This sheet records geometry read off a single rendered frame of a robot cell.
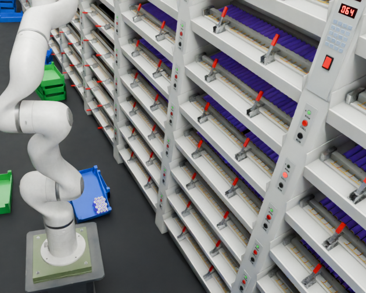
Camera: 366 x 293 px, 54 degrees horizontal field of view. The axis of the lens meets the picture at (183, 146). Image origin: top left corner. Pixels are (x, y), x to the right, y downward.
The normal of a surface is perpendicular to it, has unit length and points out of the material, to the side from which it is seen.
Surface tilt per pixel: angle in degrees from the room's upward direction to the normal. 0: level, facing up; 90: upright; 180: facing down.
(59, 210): 27
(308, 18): 107
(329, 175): 17
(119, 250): 0
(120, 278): 0
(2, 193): 0
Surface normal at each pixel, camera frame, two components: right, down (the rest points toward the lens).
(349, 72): 0.49, 0.56
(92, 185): 0.34, -0.44
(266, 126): -0.14, -0.70
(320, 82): -0.86, 0.21
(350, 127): -0.86, 0.43
